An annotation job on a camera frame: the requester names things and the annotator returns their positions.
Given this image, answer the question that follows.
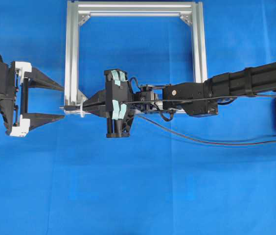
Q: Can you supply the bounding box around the white string loop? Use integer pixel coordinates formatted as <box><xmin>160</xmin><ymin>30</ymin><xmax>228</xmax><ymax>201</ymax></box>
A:
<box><xmin>79</xmin><ymin>97</ymin><xmax>90</xmax><ymax>118</ymax></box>

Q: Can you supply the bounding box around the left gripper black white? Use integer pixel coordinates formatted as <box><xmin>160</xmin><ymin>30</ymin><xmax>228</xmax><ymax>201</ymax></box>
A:
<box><xmin>0</xmin><ymin>55</ymin><xmax>64</xmax><ymax>137</ymax></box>

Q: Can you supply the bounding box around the square aluminium extrusion frame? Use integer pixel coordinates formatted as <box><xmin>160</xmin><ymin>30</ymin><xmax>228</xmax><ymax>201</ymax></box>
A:
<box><xmin>64</xmin><ymin>0</ymin><xmax>207</xmax><ymax>117</ymax></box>

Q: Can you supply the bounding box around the right gripper black taped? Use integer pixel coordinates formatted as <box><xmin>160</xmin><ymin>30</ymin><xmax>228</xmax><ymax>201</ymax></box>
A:
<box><xmin>83</xmin><ymin>69</ymin><xmax>135</xmax><ymax>138</ymax></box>

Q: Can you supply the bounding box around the black wire with plug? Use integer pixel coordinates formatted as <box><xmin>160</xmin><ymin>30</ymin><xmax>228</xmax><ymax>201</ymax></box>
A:
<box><xmin>59</xmin><ymin>105</ymin><xmax>276</xmax><ymax>146</ymax></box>

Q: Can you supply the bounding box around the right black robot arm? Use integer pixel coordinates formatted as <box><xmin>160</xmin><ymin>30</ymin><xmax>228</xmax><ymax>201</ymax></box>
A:
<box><xmin>80</xmin><ymin>62</ymin><xmax>276</xmax><ymax>138</ymax></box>

